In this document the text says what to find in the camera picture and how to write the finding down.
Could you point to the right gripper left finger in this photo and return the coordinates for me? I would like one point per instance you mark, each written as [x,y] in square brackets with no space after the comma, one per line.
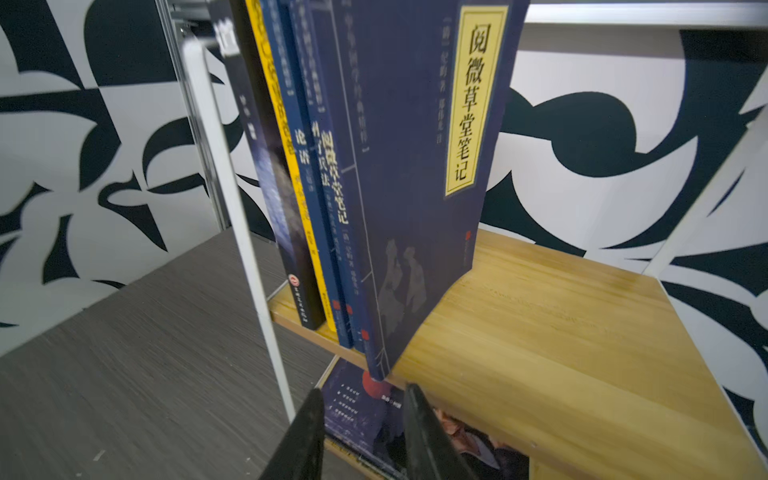
[300,453]

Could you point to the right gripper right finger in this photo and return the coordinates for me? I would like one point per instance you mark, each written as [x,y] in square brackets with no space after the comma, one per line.
[430,453]

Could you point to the purple portrait book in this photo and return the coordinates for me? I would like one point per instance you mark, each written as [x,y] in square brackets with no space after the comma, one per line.
[365,417]

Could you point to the blue book yellow label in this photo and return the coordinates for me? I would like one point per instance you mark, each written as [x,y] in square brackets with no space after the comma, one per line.
[304,165]
[416,98]

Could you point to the large yellow book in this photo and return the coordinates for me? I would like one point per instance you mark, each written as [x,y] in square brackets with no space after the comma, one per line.
[268,67]

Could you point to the wooden white-framed bookshelf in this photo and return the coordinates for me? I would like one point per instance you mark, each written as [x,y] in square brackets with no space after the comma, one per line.
[614,319]

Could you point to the black standing book on shelf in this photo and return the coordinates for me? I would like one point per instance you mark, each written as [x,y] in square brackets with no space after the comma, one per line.
[238,48]

